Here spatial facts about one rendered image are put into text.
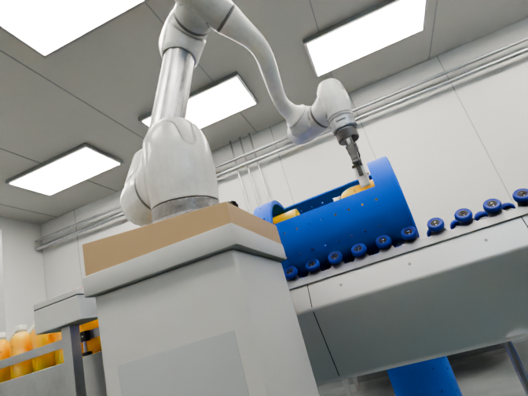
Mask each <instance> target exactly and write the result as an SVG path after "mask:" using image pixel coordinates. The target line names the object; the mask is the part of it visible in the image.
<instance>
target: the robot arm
mask: <svg viewBox="0 0 528 396"><path fill-rule="evenodd" d="M174 1H175V2H176V4H175V7H174V8H173V10H172V11H171V12H170V15H169V16H168V18H167V20H166V22H165V24H164V26H163V30H162V32H161V35H160V37H159V51H160V55H161V57H162V59H163V63H162V67H161V71H160V75H159V82H158V86H157V91H156V97H155V101H154V105H153V110H152V117H151V121H150V125H149V129H148V133H147V134H146V135H145V139H144V141H143V144H142V149H141V150H140V151H138V152H136V153H135V154H134V158H133V159H132V163H131V165H130V170H129V173H128V175H127V178H126V182H125V187H124V189H123V192H122V194H121V197H120V204H121V208H122V210H123V213H124V215H125V216H126V218H127V219H128V220H129V221H130V222H132V223H133V224H135V225H136V226H146V225H149V224H152V223H155V222H159V221H163V220H165V219H168V218H173V217H175V216H179V215H183V214H186V213H189V212H191V211H196V210H199V209H202V208H205V207H210V206H212V205H215V204H220V203H219V198H218V183H217V177H216V172H215V165H214V160H213V157H212V154H211V149H210V146H209V144H208V142H207V139H206V138H205V136H204V134H203V133H202V131H201V130H200V128H199V127H198V126H197V125H196V124H194V123H192V122H191V121H189V120H188V119H186V118H185V117H186V112H187V107H188V101H189V92H190V86H191V82H192V76H193V69H194V68H195V67H196V66H197V65H198V63H199V61H200V57H201V54H202V52H203V49H204V46H205V44H206V39H207V37H208V34H209V32H210V30H211V29H213V30H215V31H216V32H218V33H219V34H221V35H224V36H225V37H227V38H229V39H232V40H233V41H235V42H238V43H239V44H241V45H242V46H244V47H246V48H247V49H248V50H249V51H250V52H251V53H252V54H253V56H254V57H255V59H256V61H257V63H258V66H259V68H260V71H261V73H262V77H263V78H264V81H265V84H266V87H267V90H268V91H269V95H270V97H271V100H272V102H273V104H274V106H275V107H276V109H277V110H278V112H279V113H280V114H281V115H282V116H283V117H284V118H285V119H286V120H287V126H288V138H289V139H290V141H291V142H293V143H295V144H297V145H304V144H306V143H309V142H311V141H312V140H314V139H315V138H317V137H318V136H320V135H321V134H322V133H323V132H325V130H326V129H327V128H328V127H329V126H330V127H331V129H332V132H333V134H334V136H336V138H337V141H338V142H339V145H342V146H345V145H346V146H345V148H346V150H347V152H348V154H349V156H350V158H351V160H352V164H353V166H352V169H354V170H355V173H356V175H357V179H358V181H359V183H360V186H361V187H362V188H364V187H365V186H368V185H370V182H369V176H368V174H369V173H367V172H366V171H365V168H364V166H363V163H362V161H361V154H360V152H359V150H358V145H357V143H356V141H357V140H358V138H359V133H358V130H357V126H358V125H357V122H356V120H355V118H354V114H353V112H352V106H351V103H350V98H349V96H348V94H347V92H346V90H345V88H344V87H343V85H342V83H341V82H340V81H339V80H337V79H326V80H324V81H322V82H321V83H320V84H319V86H318V88H317V99H316V101H315V102H314V104H313V105H312V106H305V105H304V104H301V105H295V104H292V103H291V102H290V101H289V100H288V99H287V97H286V95H285V93H284V88H283V86H282V82H281V77H280V75H279V71H278V69H277V64H276V61H275V58H274V55H273V52H272V50H271V48H270V45H269V44H268V42H267V41H266V39H265V38H264V37H263V35H262V34H261V33H260V32H259V30H258V29H257V28H256V27H255V26H254V25H253V24H252V23H251V21H250V20H249V19H248V18H247V17H246V16H245V15H244V14H243V13H242V12H241V11H240V10H239V8H238V7H237V6H236V5H235V4H234V3H233V2H232V1H231V0H174Z"/></svg>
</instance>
